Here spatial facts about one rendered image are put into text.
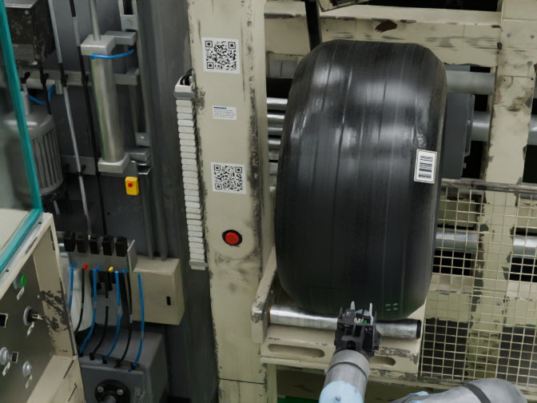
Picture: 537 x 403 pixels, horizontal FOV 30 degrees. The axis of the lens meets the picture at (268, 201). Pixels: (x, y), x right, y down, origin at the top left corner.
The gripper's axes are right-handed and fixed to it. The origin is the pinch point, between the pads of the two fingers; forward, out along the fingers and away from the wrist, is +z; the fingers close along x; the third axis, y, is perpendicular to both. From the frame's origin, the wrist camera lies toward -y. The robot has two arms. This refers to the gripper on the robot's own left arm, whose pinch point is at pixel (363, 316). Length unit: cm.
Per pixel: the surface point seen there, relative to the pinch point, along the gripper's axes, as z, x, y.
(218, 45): 12, 32, 52
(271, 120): 56, 31, 19
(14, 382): -26, 66, -7
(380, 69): 16, 0, 48
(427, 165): 1.2, -10.9, 34.3
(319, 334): 13.7, 11.1, -15.0
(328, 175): -2.1, 7.3, 32.3
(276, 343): 10.8, 20.3, -16.7
